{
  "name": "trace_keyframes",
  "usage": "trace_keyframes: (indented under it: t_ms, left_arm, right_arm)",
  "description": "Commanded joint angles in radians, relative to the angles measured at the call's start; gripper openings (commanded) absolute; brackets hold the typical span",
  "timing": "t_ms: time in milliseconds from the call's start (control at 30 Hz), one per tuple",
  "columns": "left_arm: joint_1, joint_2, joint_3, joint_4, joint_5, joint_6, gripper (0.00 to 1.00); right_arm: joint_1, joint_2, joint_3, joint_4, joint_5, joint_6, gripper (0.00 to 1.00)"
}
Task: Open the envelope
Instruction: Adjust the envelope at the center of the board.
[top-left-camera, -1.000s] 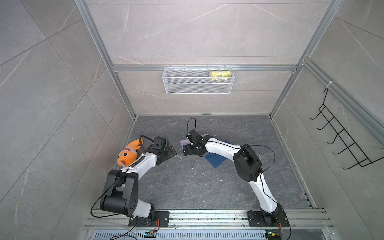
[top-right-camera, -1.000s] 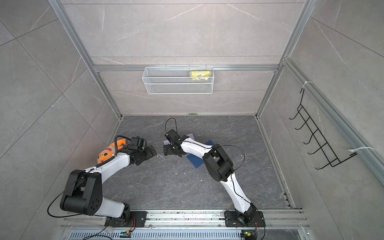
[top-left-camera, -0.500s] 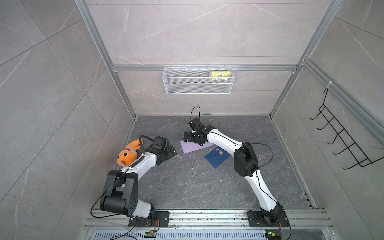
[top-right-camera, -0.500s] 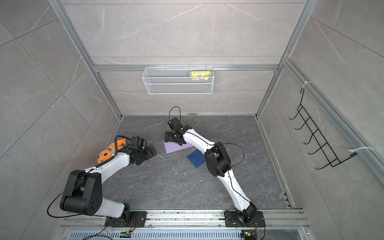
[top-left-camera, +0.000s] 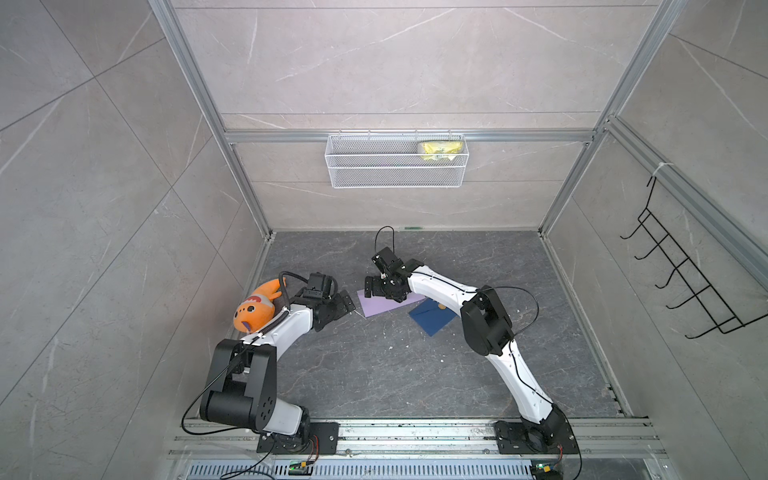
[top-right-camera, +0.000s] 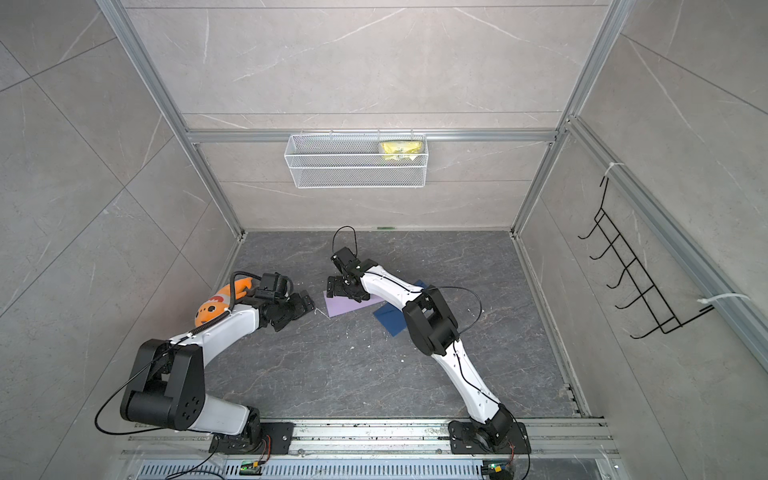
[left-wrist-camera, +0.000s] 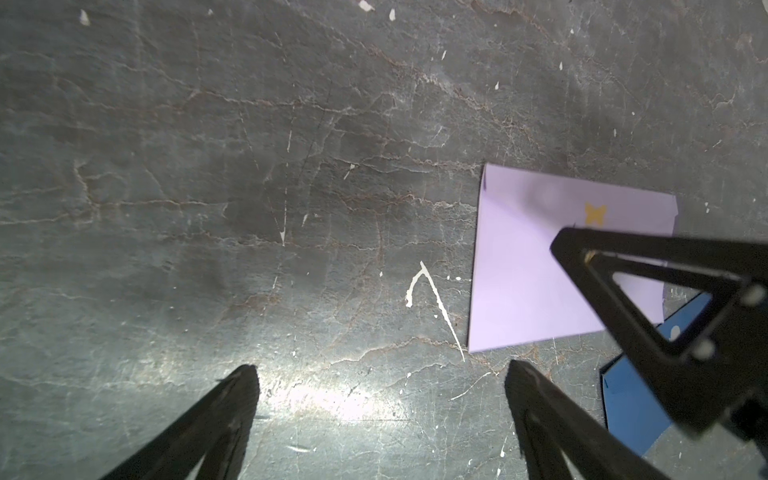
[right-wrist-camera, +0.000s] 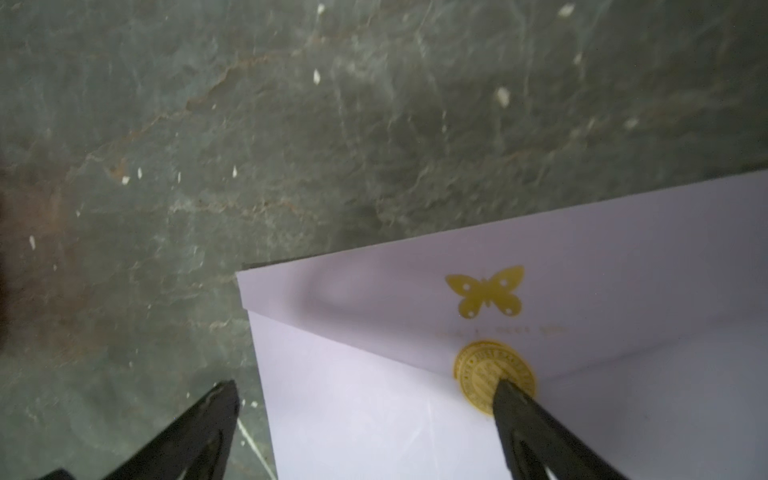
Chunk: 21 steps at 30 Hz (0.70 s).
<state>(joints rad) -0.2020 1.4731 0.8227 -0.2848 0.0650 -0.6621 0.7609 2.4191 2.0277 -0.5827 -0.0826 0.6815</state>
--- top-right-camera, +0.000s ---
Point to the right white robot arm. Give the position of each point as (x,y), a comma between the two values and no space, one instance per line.
(434,331)

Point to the orange fish plush toy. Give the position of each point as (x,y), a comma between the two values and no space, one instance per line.
(220,302)

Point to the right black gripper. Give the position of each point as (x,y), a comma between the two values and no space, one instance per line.
(339,282)

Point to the aluminium mounting rail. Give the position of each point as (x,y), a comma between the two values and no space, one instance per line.
(552,448)

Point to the yellow item in basket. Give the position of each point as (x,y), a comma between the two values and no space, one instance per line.
(401,150)

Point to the purple envelope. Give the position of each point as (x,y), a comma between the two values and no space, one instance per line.
(338,305)

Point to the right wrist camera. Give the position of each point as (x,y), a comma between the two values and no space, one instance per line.
(346,262)

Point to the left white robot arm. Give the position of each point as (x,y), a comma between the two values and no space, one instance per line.
(167,388)

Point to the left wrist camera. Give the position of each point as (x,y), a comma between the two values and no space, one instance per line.
(274,286)

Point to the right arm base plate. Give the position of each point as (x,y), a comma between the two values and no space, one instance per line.
(469,438)

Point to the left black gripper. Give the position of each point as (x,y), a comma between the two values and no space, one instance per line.
(301,309)

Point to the white wire mesh basket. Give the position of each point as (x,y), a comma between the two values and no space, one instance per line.
(351,160)

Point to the dark blue envelope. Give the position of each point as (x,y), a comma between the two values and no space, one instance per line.
(389,315)

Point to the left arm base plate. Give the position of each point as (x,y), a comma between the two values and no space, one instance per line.
(271,438)

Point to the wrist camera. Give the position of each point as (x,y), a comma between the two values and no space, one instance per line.
(274,286)
(346,262)

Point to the black wire hook rack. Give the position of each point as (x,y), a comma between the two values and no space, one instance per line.
(634,272)

